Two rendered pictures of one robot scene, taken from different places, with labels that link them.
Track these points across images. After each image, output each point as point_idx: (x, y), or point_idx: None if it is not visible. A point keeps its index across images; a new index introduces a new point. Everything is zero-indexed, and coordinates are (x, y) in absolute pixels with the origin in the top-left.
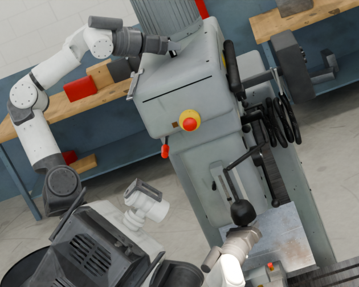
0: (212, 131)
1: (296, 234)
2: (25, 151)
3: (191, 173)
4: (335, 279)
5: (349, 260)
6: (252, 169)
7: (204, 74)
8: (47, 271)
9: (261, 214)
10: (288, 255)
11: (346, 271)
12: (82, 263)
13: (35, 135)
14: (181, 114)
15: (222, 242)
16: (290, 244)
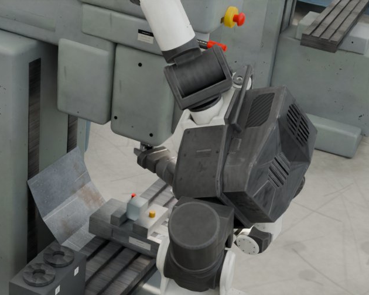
0: (199, 37)
1: (84, 179)
2: (169, 28)
3: (166, 83)
4: (161, 203)
5: (150, 188)
6: None
7: None
8: (269, 150)
9: (58, 163)
10: (85, 201)
11: (160, 195)
12: (295, 134)
13: (183, 9)
14: (230, 9)
15: (24, 201)
16: (83, 190)
